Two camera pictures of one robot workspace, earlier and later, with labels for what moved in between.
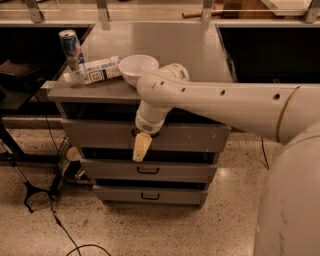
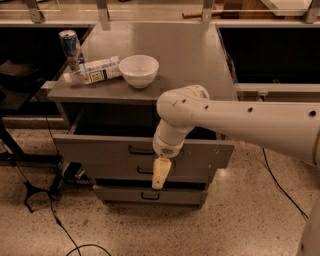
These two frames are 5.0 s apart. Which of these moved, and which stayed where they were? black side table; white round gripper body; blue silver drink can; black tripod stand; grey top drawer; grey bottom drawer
Moved: grey top drawer; white round gripper body
Stayed: blue silver drink can; black side table; black tripod stand; grey bottom drawer
